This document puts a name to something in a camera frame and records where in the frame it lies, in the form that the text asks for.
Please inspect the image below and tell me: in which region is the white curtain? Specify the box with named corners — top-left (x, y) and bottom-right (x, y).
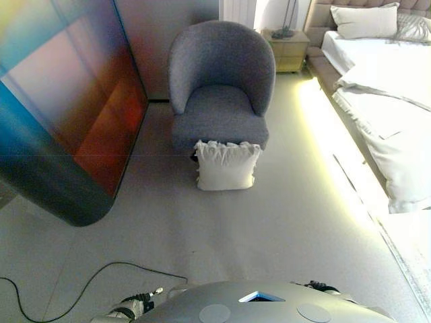
top-left (218, 0), bottom-right (259, 33)

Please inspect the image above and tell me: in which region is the white bed pillow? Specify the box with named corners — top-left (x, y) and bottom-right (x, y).
top-left (329, 2), bottom-right (401, 40)

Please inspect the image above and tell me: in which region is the grey robot torso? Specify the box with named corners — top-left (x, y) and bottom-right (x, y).
top-left (134, 281), bottom-right (398, 323)

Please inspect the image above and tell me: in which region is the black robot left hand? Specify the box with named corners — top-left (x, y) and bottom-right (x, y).
top-left (133, 286), bottom-right (166, 312)

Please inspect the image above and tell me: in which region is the white fringed cushion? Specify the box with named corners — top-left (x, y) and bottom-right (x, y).
top-left (193, 139), bottom-right (263, 192)

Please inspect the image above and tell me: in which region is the black floor cable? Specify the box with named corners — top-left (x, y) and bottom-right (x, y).
top-left (0, 261), bottom-right (189, 322)

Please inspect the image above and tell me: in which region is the grey upholstered armchair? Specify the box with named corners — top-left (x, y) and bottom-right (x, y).
top-left (168, 20), bottom-right (277, 163)

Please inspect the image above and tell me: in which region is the beige wooden nightstand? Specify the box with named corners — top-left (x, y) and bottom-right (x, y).
top-left (261, 29), bottom-right (311, 74)

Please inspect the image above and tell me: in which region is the grey striped pillow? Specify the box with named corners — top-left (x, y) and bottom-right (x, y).
top-left (387, 13), bottom-right (431, 43)

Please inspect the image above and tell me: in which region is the beige upholstered bed frame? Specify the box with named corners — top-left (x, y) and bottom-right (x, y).
top-left (304, 0), bottom-right (431, 94)

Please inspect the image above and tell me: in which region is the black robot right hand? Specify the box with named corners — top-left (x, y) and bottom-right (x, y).
top-left (304, 279), bottom-right (329, 291)

